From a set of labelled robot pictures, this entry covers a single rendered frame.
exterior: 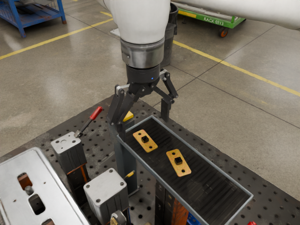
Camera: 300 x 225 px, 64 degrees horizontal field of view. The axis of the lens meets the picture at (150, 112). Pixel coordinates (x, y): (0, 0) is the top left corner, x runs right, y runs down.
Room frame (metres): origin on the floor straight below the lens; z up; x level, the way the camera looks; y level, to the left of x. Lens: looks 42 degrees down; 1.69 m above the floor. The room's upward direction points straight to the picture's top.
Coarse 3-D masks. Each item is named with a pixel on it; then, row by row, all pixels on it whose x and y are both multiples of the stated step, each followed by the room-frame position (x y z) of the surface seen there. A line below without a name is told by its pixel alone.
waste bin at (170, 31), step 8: (176, 8) 2.95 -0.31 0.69; (176, 16) 2.81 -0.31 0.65; (168, 24) 2.73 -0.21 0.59; (176, 24) 2.86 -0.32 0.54; (168, 32) 2.76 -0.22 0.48; (176, 32) 2.88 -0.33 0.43; (168, 40) 2.77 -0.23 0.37; (168, 48) 2.79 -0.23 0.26; (168, 56) 2.80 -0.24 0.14; (160, 64) 2.75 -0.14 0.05
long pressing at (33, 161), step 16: (16, 160) 0.52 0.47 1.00; (32, 160) 0.52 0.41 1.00; (48, 160) 0.52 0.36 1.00; (0, 176) 0.45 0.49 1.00; (16, 176) 0.45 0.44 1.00; (32, 176) 0.45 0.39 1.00; (48, 176) 0.45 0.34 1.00; (0, 192) 0.39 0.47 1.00; (16, 192) 0.39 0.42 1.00; (48, 192) 0.39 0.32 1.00; (64, 192) 0.39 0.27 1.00; (0, 208) 0.34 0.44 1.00; (16, 208) 0.34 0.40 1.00; (32, 208) 0.34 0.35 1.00; (48, 208) 0.34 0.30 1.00; (64, 208) 0.34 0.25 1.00; (80, 208) 0.34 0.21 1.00; (16, 224) 0.30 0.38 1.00; (32, 224) 0.30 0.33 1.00; (64, 224) 0.30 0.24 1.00; (80, 224) 0.30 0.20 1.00
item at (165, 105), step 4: (164, 100) 0.50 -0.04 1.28; (164, 104) 0.50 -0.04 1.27; (168, 104) 0.49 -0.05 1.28; (164, 108) 0.50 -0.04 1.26; (168, 108) 0.49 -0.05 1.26; (164, 112) 0.50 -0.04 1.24; (168, 112) 0.49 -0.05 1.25; (164, 116) 0.50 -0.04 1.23; (168, 116) 0.49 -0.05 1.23; (164, 120) 0.50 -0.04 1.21; (168, 120) 0.49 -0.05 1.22
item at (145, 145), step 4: (136, 132) 0.50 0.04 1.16; (140, 132) 0.50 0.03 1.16; (144, 132) 0.50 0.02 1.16; (136, 136) 0.48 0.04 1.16; (140, 136) 0.48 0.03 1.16; (144, 136) 0.47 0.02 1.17; (148, 136) 0.48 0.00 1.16; (140, 140) 0.47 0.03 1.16; (144, 140) 0.46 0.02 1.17; (148, 140) 0.46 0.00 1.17; (152, 140) 0.47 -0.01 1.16; (140, 144) 0.45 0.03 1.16; (144, 144) 0.45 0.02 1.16; (148, 144) 0.45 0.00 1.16; (152, 144) 0.45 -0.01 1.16; (144, 148) 0.44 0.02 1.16; (148, 148) 0.44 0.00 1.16; (152, 148) 0.44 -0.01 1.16; (156, 148) 0.44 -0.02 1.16; (148, 152) 0.42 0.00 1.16
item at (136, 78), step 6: (126, 66) 0.45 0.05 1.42; (156, 66) 0.44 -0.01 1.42; (126, 72) 0.46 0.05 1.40; (132, 72) 0.44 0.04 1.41; (138, 72) 0.43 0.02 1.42; (144, 72) 0.43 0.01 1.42; (150, 72) 0.43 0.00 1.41; (156, 72) 0.44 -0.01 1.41; (132, 78) 0.44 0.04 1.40; (138, 78) 0.43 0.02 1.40; (144, 78) 0.43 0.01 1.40; (150, 78) 0.43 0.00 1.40; (156, 78) 0.44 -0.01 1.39; (126, 84) 0.45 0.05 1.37; (132, 84) 0.44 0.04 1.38; (138, 84) 0.45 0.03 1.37; (144, 84) 0.46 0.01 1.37; (156, 84) 0.47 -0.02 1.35; (132, 90) 0.44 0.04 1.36; (150, 90) 0.46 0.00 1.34
